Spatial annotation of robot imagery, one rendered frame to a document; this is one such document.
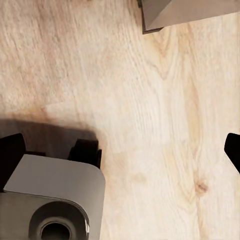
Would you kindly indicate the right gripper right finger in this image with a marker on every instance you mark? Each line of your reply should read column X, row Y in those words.
column 232, row 149

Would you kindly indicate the fridge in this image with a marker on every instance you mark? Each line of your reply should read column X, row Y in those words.
column 157, row 14

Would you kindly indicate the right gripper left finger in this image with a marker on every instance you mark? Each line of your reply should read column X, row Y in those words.
column 12, row 150

